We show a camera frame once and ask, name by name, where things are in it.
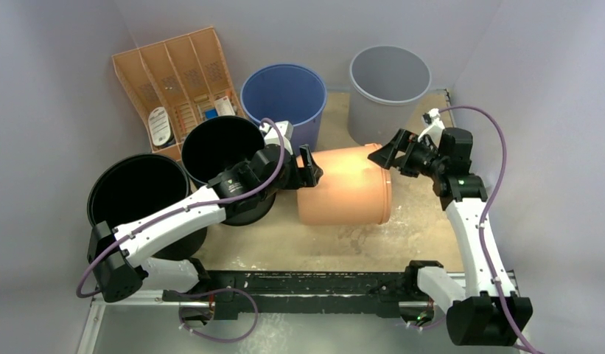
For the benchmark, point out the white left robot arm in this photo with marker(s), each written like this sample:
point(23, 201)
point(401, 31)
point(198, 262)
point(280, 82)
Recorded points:
point(153, 252)

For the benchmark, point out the large black plastic bucket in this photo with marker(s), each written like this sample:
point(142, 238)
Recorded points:
point(135, 188)

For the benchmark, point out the orange slotted organizer rack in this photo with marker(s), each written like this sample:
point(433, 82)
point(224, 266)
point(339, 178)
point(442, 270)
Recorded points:
point(185, 75)

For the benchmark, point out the small blue box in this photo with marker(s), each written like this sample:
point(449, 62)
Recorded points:
point(211, 113)

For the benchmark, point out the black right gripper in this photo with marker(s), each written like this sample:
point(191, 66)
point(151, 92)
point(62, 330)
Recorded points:
point(404, 155)

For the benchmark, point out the grey plastic bucket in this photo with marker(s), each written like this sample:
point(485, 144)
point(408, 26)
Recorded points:
point(387, 85)

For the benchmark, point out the small black plastic bucket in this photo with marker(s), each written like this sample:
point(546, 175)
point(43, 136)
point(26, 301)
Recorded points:
point(228, 156)

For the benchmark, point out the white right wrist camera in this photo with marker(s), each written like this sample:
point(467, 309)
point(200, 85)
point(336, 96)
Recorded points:
point(433, 125)

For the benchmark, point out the white oval label tin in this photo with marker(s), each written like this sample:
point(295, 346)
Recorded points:
point(159, 127)

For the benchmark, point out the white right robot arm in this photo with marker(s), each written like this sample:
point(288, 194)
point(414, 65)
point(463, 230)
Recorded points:
point(487, 310)

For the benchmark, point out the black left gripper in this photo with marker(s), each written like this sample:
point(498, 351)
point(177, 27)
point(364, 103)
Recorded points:
point(309, 176)

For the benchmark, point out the blue plastic bucket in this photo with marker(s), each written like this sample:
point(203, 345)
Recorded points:
point(287, 92)

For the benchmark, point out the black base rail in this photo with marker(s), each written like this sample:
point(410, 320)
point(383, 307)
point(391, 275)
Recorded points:
point(388, 295)

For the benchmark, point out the white red card packet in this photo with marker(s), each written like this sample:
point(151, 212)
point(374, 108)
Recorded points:
point(224, 107)

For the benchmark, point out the orange plastic bucket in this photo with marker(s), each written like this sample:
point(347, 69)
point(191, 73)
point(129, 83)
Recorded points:
point(352, 190)

